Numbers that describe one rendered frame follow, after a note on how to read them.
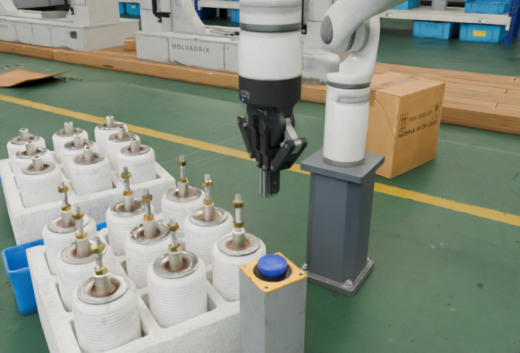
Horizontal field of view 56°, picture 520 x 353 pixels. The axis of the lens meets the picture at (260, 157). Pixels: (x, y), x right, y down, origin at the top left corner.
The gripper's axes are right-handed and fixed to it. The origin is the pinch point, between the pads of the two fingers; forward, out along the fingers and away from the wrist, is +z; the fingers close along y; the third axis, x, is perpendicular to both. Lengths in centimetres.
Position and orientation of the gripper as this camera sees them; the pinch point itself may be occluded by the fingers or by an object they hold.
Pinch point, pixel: (268, 181)
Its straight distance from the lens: 63.4
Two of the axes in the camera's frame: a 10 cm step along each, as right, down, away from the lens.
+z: 0.0, 9.3, 3.7
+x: 8.5, -2.0, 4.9
